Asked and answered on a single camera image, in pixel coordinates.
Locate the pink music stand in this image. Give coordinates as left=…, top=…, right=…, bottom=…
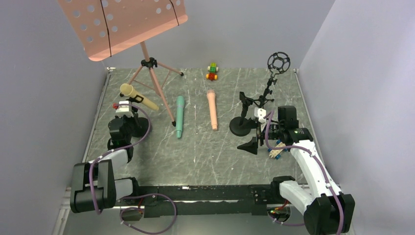
left=58, top=0, right=188, bottom=125

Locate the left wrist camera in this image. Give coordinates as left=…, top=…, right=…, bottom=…
left=113, top=101, right=136, bottom=118

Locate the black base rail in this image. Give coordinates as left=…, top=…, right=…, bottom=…
left=115, top=184, right=285, bottom=218

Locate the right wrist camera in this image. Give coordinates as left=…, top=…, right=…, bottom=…
left=254, top=107, right=267, bottom=123

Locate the green red brick car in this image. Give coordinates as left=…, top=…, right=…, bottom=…
left=206, top=63, right=218, bottom=81

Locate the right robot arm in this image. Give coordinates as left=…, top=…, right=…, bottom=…
left=230, top=105, right=355, bottom=235

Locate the black shock-mount boom stand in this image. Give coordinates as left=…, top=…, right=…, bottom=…
left=254, top=51, right=291, bottom=108

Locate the black mic stand with clip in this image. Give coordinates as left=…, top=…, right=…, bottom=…
left=229, top=92, right=254, bottom=137

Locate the yellow toy microphone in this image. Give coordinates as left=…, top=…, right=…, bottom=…
left=120, top=83, right=159, bottom=111

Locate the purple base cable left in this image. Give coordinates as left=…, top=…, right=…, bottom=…
left=120, top=193, right=177, bottom=235

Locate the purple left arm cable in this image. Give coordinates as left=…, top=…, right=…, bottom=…
left=89, top=103, right=152, bottom=215

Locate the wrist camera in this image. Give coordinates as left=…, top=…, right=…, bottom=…
left=113, top=101, right=136, bottom=118
left=254, top=107, right=267, bottom=123

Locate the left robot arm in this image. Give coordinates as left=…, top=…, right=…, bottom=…
left=69, top=115, right=149, bottom=213

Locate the green toy microphone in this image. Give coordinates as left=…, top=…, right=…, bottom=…
left=176, top=95, right=185, bottom=139

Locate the beige blue brick car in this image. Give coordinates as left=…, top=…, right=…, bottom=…
left=268, top=140, right=288, bottom=160

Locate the pink toy microphone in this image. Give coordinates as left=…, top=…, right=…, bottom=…
left=207, top=90, right=218, bottom=131

